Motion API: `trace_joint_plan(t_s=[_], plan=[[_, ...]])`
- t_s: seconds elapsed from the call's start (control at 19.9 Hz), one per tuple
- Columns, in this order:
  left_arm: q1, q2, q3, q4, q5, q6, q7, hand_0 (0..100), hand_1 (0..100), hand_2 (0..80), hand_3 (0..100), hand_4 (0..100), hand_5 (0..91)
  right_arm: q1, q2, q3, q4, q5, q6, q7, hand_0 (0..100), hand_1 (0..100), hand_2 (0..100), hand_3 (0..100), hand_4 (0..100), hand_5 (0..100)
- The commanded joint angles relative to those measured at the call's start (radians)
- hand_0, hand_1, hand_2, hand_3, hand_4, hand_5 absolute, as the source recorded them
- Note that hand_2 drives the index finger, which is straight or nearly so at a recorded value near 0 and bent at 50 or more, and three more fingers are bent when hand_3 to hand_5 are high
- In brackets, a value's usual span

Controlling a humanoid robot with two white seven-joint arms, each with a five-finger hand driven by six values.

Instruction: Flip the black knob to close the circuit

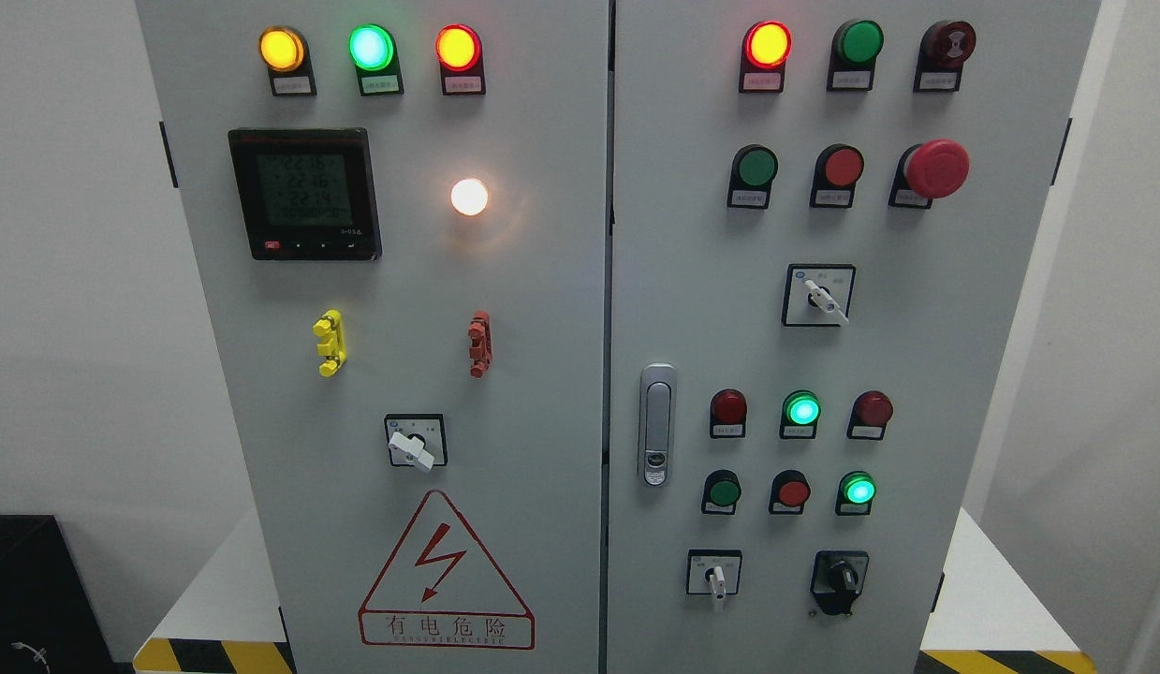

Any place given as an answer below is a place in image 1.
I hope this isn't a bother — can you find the black rotary knob switch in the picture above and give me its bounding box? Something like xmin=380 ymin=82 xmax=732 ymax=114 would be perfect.
xmin=810 ymin=549 xmax=870 ymax=618

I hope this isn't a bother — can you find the red terminal connector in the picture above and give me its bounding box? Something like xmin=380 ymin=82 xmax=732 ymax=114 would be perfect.
xmin=467 ymin=310 xmax=492 ymax=379

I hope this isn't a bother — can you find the dark red indicator light left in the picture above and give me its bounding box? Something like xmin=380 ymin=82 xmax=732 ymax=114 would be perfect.
xmin=709 ymin=387 xmax=748 ymax=439

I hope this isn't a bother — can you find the dark red indicator light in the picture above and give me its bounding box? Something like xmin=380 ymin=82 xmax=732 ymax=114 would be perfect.
xmin=846 ymin=389 xmax=896 ymax=441
xmin=709 ymin=387 xmax=748 ymax=439

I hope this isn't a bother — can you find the white glowing indicator lamp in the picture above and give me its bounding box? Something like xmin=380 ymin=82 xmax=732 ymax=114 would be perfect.
xmin=448 ymin=177 xmax=490 ymax=217

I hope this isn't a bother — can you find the grey left cabinet door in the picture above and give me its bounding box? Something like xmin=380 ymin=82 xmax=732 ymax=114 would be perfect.
xmin=136 ymin=1 xmax=610 ymax=673

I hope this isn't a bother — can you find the grey cabinet door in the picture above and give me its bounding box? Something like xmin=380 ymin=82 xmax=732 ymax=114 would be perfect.
xmin=136 ymin=1 xmax=610 ymax=673
xmin=606 ymin=1 xmax=1100 ymax=673

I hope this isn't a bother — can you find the green lit indicator light middle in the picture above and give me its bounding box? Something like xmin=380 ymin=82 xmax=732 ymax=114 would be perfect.
xmin=778 ymin=389 xmax=822 ymax=439

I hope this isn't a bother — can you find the green push button upper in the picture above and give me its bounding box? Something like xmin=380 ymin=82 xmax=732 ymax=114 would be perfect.
xmin=727 ymin=144 xmax=778 ymax=210

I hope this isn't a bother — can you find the yellow terminal connector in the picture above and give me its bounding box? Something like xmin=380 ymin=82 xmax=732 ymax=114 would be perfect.
xmin=313 ymin=309 xmax=347 ymax=378

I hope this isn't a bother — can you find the red push button lower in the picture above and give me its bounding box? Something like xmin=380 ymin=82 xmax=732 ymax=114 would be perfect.
xmin=769 ymin=470 xmax=811 ymax=515

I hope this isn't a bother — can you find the red push button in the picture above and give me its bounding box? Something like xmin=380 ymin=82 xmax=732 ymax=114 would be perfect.
xmin=769 ymin=470 xmax=811 ymax=515
xmin=809 ymin=142 xmax=865 ymax=209

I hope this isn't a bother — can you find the grey right cabinet door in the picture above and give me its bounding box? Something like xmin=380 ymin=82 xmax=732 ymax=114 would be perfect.
xmin=606 ymin=1 xmax=1100 ymax=673

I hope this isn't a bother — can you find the red electrical hazard warning sticker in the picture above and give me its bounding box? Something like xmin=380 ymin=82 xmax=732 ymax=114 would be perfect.
xmin=358 ymin=490 xmax=536 ymax=650

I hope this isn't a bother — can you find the dark red indicator light right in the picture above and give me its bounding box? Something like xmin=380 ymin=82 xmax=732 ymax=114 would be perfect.
xmin=846 ymin=389 xmax=896 ymax=441

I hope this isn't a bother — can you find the black digital power meter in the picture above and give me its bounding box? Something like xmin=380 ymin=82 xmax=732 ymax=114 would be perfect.
xmin=229 ymin=126 xmax=383 ymax=261

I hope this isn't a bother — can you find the red push button upper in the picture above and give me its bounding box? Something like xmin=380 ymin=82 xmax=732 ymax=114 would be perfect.
xmin=809 ymin=142 xmax=865 ymax=209

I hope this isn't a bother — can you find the red-orange indicator light left door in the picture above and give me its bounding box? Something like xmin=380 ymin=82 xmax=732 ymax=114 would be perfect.
xmin=434 ymin=24 xmax=486 ymax=95

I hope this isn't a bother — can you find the green lit push button lower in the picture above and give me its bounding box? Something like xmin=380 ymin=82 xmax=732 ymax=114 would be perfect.
xmin=835 ymin=471 xmax=876 ymax=517

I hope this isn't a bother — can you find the red lit indicator light right door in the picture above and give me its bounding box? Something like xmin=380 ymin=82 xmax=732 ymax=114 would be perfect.
xmin=739 ymin=21 xmax=792 ymax=94

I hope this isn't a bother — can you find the green lit indicator light top-left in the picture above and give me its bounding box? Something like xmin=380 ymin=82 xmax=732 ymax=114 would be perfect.
xmin=348 ymin=24 xmax=404 ymax=95

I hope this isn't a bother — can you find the red emergency stop button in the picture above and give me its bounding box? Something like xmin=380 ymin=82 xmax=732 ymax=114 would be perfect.
xmin=889 ymin=139 xmax=972 ymax=210

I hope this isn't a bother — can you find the green indicator light top right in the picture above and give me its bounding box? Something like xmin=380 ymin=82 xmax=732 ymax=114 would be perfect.
xmin=825 ymin=19 xmax=885 ymax=90

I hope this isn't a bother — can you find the yellow indicator light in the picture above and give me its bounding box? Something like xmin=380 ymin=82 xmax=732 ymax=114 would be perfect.
xmin=258 ymin=26 xmax=316 ymax=95

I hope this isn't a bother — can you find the dark red buzzer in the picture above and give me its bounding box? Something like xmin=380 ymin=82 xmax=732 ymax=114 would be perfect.
xmin=913 ymin=21 xmax=976 ymax=93

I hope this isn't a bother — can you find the black box lower left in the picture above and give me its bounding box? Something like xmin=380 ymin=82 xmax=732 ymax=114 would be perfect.
xmin=0 ymin=515 xmax=117 ymax=673

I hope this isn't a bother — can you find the silver door latch handle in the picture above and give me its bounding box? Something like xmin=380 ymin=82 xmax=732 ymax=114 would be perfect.
xmin=637 ymin=363 xmax=677 ymax=487

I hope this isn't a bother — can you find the white selector switch left door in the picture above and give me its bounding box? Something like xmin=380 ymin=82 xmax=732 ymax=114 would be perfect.
xmin=383 ymin=413 xmax=448 ymax=473

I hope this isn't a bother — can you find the white selector switch upper right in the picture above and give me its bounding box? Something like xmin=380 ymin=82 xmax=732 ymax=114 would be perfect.
xmin=782 ymin=263 xmax=857 ymax=328

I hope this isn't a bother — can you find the white selector switch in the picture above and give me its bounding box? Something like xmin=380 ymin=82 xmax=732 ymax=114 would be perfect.
xmin=782 ymin=263 xmax=857 ymax=328
xmin=686 ymin=548 xmax=744 ymax=611

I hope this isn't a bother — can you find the white selector switch lower right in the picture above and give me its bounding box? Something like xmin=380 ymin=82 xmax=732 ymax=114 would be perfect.
xmin=686 ymin=548 xmax=744 ymax=611

